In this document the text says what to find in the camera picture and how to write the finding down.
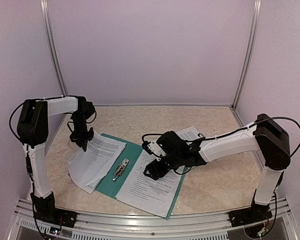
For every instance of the left aluminium frame post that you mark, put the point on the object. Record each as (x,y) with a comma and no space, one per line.
(47,24)

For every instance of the aluminium frame post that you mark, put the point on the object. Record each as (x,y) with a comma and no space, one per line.
(248,53)
(47,24)

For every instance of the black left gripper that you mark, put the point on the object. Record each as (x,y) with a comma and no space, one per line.
(81,141)

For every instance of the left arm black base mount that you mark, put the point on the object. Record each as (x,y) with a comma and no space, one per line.
(46,211)

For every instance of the printed paper sheet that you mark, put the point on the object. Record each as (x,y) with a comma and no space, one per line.
(188,134)
(88,167)

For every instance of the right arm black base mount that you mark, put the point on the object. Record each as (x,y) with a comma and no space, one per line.
(249,215)

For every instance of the paper sheets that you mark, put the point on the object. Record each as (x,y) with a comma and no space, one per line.
(156,197)

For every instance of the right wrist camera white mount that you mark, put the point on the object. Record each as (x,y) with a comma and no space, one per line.
(152,148)

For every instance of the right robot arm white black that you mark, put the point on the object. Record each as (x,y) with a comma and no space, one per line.
(264,136)

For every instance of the right aluminium frame post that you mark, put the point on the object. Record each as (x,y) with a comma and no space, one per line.
(248,53)

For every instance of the dark teal folder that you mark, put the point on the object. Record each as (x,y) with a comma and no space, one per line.
(131,152)

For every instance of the front aluminium rail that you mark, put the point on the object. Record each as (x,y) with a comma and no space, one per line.
(101,226)

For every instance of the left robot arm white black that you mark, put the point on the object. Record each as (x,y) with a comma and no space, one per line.
(33,132)

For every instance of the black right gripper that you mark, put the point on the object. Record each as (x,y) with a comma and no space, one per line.
(154,169)

